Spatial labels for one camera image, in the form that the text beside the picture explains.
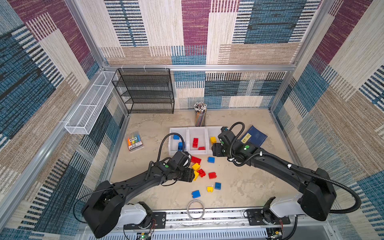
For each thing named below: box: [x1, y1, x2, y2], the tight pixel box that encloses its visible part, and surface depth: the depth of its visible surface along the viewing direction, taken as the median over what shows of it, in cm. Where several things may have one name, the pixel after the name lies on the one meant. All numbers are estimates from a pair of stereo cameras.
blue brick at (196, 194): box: [191, 190, 201, 199], surface depth 83 cm
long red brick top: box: [190, 156, 202, 165], surface depth 93 cm
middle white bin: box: [187, 126, 208, 155], surface depth 101 cm
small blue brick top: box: [207, 156, 215, 164], surface depth 96 cm
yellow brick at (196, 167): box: [192, 162, 201, 172], surface depth 91 cm
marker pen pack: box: [125, 131, 145, 153], surface depth 104 cm
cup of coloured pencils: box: [194, 101, 207, 127], surface depth 101 cm
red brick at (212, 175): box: [208, 172, 217, 180], surface depth 89 cm
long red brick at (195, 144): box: [192, 137, 199, 148], surface depth 101 cm
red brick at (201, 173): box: [197, 168, 206, 178], surface depth 89 cm
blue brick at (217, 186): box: [214, 182, 222, 190], surface depth 85 cm
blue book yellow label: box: [240, 125, 268, 148], surface depth 105 cm
